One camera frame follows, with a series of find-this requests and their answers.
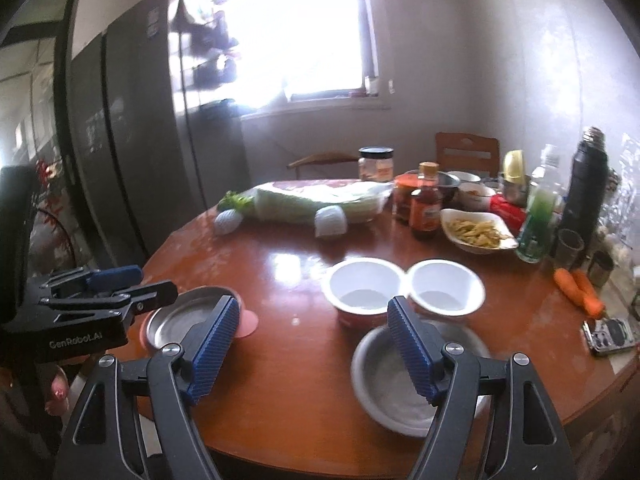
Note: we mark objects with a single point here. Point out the carrot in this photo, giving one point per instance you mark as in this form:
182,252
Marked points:
590,297
567,285

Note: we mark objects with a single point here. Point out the grey refrigerator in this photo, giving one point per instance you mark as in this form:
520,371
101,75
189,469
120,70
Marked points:
135,135

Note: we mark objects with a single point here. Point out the green leaf lettuce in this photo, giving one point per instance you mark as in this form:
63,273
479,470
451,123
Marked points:
235,201

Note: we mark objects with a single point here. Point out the napa cabbage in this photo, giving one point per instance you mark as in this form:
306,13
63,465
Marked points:
310,202

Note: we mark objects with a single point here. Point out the small steel cup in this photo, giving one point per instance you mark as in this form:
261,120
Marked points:
600,270

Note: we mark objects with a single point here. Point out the stainless steel bowl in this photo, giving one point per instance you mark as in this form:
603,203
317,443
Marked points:
385,385

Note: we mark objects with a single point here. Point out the brown sauce bottle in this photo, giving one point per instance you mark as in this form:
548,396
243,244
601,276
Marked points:
425,215

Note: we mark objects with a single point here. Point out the person's left hand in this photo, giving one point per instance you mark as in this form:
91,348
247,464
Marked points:
57,390

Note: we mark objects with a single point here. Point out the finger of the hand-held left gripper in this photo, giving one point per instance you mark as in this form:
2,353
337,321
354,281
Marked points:
115,276
150,296

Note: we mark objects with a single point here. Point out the clear plastic bag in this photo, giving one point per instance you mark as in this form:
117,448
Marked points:
622,195

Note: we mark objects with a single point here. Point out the wooden chair with curved rail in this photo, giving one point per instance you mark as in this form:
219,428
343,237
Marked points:
320,160

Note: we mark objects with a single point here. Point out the green liquid plastic bottle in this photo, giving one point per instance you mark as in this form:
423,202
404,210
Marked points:
537,220

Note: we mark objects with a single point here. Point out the dark flat device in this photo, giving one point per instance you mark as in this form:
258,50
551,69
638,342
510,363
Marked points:
610,337

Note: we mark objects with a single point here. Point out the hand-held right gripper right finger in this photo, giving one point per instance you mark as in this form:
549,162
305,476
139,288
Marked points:
415,355

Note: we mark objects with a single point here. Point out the red hanging decoration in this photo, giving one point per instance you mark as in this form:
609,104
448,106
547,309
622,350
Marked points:
50,185

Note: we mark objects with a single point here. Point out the round steel pan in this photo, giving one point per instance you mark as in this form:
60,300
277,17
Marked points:
180,317

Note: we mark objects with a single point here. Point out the window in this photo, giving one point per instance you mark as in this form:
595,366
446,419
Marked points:
300,25

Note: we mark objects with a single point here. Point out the white ceramic bowl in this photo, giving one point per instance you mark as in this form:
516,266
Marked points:
465,177
475,197

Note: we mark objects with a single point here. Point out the white dish of food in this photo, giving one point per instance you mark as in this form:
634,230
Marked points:
475,232

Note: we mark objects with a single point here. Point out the clear glass cup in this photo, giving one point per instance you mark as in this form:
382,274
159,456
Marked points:
567,250

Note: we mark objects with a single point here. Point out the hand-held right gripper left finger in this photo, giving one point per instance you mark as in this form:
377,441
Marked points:
215,355

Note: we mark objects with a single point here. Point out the wooden chair with slotted back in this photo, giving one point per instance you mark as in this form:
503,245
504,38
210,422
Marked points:
467,152

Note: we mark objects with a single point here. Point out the yellow plastic cup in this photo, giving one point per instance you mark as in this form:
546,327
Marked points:
513,165

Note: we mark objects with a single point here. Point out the jar with black lid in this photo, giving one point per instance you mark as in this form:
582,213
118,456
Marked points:
376,165

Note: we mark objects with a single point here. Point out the fruit in white foam net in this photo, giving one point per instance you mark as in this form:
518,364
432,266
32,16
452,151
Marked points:
330,221
229,222

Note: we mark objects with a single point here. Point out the red and white bowl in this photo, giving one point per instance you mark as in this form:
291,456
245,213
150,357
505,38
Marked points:
362,290
445,287

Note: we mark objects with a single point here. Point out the red packet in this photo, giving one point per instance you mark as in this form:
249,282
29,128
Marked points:
507,212

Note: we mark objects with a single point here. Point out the black thermos flask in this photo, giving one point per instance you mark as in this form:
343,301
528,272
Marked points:
582,195

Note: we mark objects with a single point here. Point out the red-lidded sauce jar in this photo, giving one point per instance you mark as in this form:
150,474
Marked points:
402,200

